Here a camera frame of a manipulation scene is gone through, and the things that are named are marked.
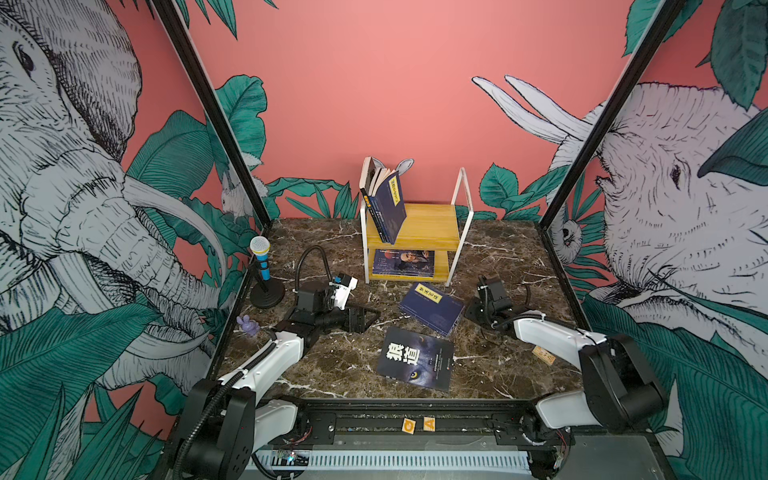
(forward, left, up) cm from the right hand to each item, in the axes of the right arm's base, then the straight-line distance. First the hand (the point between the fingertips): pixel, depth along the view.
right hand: (464, 305), depth 92 cm
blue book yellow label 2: (+18, +23, +24) cm, 38 cm away
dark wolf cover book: (-16, +15, -3) cm, 22 cm away
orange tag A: (-32, +13, -4) cm, 35 cm away
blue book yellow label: (+16, +24, +26) cm, 39 cm away
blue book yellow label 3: (+1, +8, -5) cm, 10 cm away
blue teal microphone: (+5, +65, -3) cm, 65 cm away
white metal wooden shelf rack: (+18, +8, +16) cm, 26 cm away
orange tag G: (-33, +18, -3) cm, 37 cm away
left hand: (-6, +29, +8) cm, 30 cm away
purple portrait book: (+14, +19, +3) cm, 24 cm away
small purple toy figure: (-8, +64, +1) cm, 65 cm away
